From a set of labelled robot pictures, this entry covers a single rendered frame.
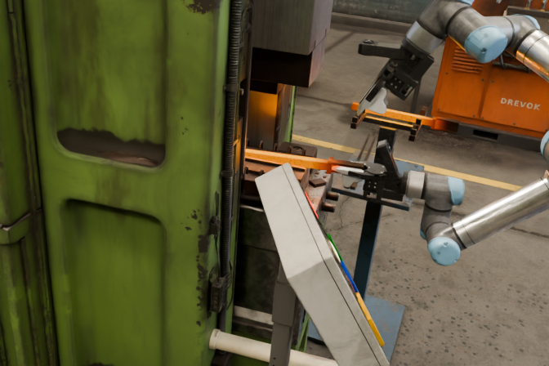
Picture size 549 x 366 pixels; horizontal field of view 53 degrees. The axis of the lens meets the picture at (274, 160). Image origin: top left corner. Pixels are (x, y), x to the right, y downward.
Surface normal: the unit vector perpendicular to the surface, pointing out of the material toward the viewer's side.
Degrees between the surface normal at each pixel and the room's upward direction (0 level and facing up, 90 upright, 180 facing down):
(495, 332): 0
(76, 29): 89
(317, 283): 90
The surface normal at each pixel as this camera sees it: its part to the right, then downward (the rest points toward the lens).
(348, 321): 0.18, 0.43
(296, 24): -0.25, 0.39
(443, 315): 0.08, -0.90
